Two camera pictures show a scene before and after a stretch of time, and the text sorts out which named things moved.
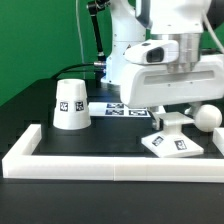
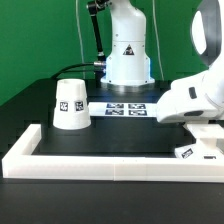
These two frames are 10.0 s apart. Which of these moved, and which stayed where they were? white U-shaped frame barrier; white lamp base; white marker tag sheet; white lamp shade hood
Moved: white lamp base
Stayed: white lamp shade hood; white marker tag sheet; white U-shaped frame barrier
